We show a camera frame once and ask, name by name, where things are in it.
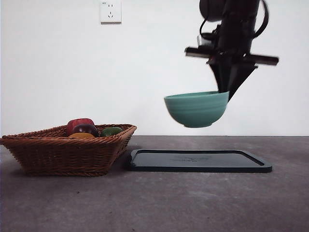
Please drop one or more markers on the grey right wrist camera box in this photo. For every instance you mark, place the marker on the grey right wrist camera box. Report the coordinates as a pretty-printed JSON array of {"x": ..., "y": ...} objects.
[{"x": 201, "y": 41}]

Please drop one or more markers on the yellow-orange oval fruit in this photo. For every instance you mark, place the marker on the yellow-orange oval fruit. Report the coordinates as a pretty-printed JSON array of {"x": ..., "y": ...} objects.
[{"x": 80, "y": 135}]

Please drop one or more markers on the white wall socket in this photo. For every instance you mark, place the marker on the white wall socket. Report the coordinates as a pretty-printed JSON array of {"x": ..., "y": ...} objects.
[{"x": 111, "y": 12}]

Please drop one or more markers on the green avocado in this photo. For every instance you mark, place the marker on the green avocado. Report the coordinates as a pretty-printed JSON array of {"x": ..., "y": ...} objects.
[{"x": 111, "y": 131}]

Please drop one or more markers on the brown wicker basket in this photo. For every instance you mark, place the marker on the brown wicker basket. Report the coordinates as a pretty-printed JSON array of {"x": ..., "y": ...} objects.
[{"x": 60, "y": 157}]

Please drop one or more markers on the red apple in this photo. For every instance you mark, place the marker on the red apple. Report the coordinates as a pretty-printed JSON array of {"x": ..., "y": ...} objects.
[{"x": 77, "y": 122}]

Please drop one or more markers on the teal ribbed bowl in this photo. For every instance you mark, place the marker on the teal ribbed bowl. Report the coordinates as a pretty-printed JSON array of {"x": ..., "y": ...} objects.
[{"x": 195, "y": 110}]

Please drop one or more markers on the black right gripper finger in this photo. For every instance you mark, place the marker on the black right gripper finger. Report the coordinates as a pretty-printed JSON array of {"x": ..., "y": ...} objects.
[
  {"x": 237, "y": 77},
  {"x": 222, "y": 77}
]

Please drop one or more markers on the dark green rectangular tray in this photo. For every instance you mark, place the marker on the dark green rectangular tray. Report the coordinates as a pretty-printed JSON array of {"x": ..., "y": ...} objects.
[{"x": 193, "y": 164}]

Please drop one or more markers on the dark purple plum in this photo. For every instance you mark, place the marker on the dark purple plum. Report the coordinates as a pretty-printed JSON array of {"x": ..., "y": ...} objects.
[{"x": 85, "y": 129}]

